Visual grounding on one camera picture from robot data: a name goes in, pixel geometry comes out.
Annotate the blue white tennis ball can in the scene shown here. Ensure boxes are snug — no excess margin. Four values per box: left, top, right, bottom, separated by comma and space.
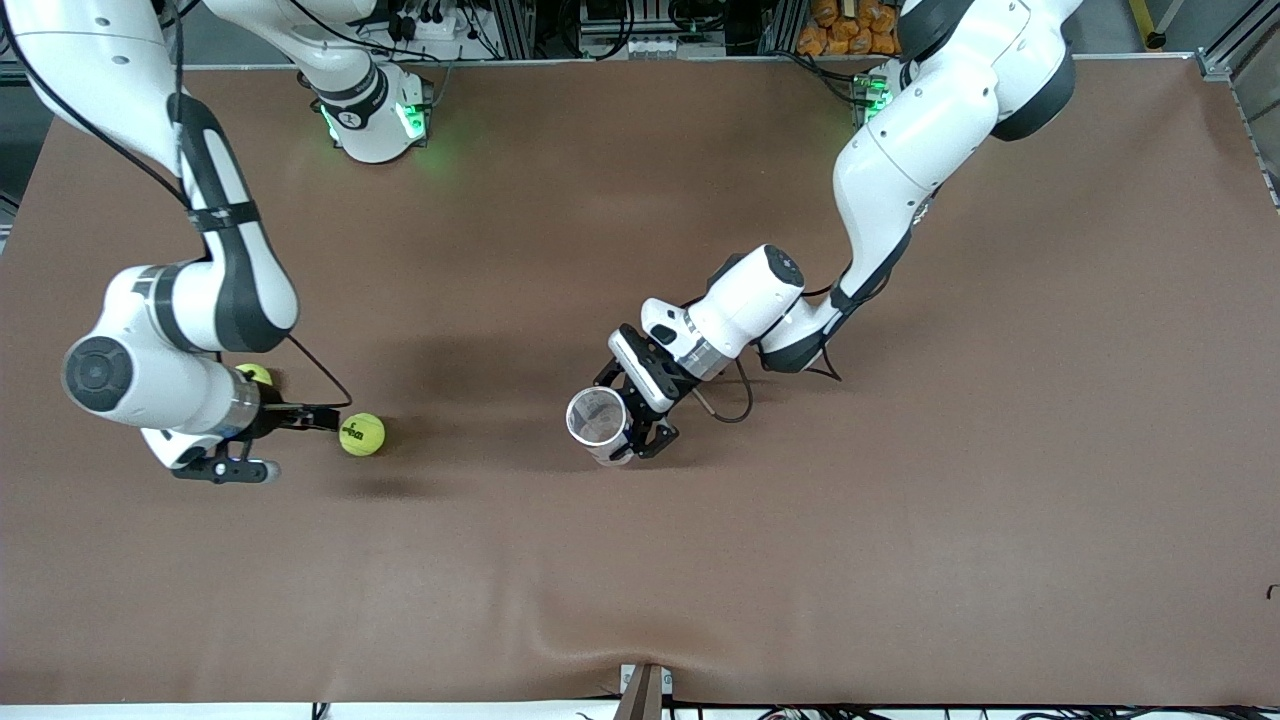
565, 386, 641, 468

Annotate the brown table mat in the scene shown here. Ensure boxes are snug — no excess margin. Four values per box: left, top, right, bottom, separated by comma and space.
0, 55, 1280, 706

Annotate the grey terminal block device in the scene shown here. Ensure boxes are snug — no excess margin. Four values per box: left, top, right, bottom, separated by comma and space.
578, 0, 726, 61

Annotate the orange objects pile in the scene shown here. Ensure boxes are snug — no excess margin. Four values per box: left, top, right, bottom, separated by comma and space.
797, 0, 906, 57

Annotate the white power strip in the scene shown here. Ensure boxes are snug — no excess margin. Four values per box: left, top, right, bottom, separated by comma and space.
385, 0, 501, 61

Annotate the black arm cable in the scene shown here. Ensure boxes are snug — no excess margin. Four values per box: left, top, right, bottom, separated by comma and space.
690, 285, 846, 424
0, 0, 353, 411

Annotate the aluminium profile post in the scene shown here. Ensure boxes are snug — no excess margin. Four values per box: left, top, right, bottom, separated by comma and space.
613, 662, 674, 720

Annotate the aluminium frame rail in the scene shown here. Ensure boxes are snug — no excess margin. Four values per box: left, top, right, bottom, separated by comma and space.
1195, 0, 1280, 211

